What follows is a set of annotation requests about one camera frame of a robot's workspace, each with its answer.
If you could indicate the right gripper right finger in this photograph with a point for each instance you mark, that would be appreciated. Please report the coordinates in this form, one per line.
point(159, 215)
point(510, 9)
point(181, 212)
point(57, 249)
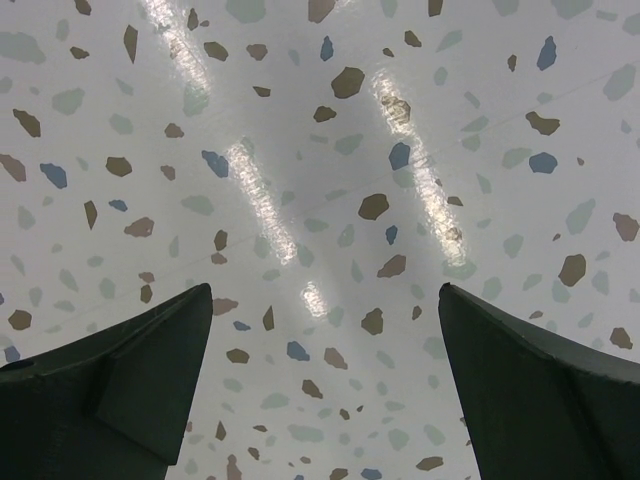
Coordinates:
point(538, 405)

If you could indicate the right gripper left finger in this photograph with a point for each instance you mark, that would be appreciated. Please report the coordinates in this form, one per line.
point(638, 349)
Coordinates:
point(112, 405)

